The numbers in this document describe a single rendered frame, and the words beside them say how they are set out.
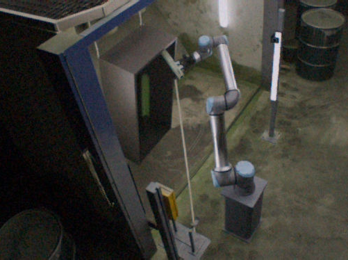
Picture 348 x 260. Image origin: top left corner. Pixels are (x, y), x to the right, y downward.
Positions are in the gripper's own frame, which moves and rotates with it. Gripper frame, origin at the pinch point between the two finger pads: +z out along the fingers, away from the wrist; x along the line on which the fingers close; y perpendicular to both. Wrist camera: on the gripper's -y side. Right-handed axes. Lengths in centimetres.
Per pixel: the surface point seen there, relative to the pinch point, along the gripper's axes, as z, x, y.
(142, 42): 10.6, 28.4, -13.5
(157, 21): -66, 163, 149
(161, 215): 70, -105, -52
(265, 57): -148, 22, 134
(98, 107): 69, -38, -73
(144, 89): 18, 35, 70
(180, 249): 72, -124, 8
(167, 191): 61, -97, -62
